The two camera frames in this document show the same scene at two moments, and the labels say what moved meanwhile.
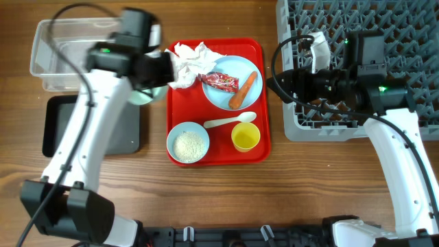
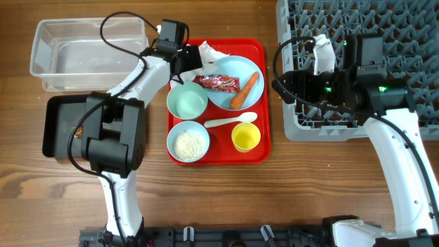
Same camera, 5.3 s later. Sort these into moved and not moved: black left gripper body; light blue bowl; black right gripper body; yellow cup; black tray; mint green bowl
Moved: black left gripper body; mint green bowl
Not moved: black tray; light blue bowl; black right gripper body; yellow cup
